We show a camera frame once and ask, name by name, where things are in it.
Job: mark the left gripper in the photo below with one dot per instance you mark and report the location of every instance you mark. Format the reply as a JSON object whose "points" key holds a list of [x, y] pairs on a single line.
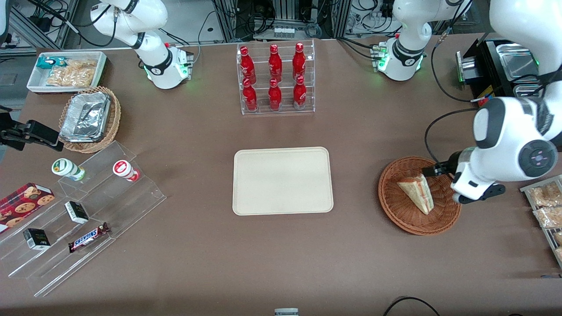
{"points": [[452, 162]]}

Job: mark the triangular sandwich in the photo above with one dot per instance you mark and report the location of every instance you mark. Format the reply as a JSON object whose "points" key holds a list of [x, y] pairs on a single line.
{"points": [[419, 193]]}

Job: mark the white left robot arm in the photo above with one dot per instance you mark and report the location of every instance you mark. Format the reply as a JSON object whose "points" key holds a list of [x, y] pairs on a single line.
{"points": [[505, 131]]}

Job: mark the brown round wicker basket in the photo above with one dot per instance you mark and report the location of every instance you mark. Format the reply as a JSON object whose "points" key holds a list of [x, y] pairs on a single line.
{"points": [[404, 215]]}

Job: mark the grey tray of snack bags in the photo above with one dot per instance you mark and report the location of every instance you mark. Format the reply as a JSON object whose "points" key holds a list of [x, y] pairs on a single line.
{"points": [[544, 235]]}

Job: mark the beige rectangular serving tray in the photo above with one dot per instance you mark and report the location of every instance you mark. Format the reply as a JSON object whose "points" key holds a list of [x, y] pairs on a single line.
{"points": [[281, 181]]}

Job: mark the light wicker basket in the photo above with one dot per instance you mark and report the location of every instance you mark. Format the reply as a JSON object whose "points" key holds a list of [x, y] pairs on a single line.
{"points": [[115, 115]]}

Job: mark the aluminium foil tray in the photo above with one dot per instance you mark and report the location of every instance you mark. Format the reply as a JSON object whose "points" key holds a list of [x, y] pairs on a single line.
{"points": [[84, 117]]}

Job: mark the clear bag of fried snacks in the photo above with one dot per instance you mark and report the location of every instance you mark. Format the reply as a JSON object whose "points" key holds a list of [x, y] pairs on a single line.
{"points": [[546, 194], [549, 217]]}

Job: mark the black food warmer machine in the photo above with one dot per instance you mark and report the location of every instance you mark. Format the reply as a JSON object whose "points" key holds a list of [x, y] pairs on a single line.
{"points": [[487, 66]]}

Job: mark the stainless steel pan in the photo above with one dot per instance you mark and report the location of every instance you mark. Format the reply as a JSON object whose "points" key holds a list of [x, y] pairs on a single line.
{"points": [[518, 61], [524, 91]]}

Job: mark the red cola bottle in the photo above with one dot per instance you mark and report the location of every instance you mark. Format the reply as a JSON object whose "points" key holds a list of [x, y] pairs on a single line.
{"points": [[300, 95], [250, 97], [275, 96], [247, 66], [299, 63], [275, 65]]}

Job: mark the clear acrylic bottle rack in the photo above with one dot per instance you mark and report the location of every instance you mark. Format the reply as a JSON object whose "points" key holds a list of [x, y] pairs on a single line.
{"points": [[287, 94]]}

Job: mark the white power strip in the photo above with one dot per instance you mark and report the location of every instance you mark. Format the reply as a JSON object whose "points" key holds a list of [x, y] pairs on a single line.
{"points": [[283, 31]]}

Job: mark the small grey white device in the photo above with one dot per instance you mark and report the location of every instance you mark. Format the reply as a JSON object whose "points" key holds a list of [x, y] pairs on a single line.
{"points": [[286, 312]]}

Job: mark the clear acrylic stepped shelf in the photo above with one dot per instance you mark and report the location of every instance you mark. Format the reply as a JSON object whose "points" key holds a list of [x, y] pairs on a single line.
{"points": [[127, 204]]}

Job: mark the red lid yogurt cup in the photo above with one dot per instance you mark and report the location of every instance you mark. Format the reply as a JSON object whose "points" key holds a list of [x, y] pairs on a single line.
{"points": [[124, 170]]}

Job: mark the brown snickers bar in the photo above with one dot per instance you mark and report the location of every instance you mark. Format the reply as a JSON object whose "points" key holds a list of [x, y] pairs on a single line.
{"points": [[88, 237]]}

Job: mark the small black carton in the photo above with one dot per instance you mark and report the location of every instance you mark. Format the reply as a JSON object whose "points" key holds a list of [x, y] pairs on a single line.
{"points": [[77, 212], [36, 239]]}

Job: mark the green lid yogurt cup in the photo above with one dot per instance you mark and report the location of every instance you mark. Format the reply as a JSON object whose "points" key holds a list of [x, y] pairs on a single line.
{"points": [[66, 168]]}

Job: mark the clear bag of crackers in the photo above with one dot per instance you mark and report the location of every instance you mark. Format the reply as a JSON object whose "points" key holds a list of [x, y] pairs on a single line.
{"points": [[72, 73]]}

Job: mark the teal snack packet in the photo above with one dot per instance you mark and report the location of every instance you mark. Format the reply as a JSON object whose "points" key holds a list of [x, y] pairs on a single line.
{"points": [[49, 62]]}

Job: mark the white rectangular plastic bin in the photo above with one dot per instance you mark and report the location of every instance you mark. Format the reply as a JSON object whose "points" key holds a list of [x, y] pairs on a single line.
{"points": [[34, 81]]}

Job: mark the red chocolate chip cookie box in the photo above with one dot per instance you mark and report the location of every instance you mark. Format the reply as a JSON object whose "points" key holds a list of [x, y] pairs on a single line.
{"points": [[24, 204]]}

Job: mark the black camera clamp mount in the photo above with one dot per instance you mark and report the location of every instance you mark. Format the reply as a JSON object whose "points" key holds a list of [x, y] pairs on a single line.
{"points": [[37, 132]]}

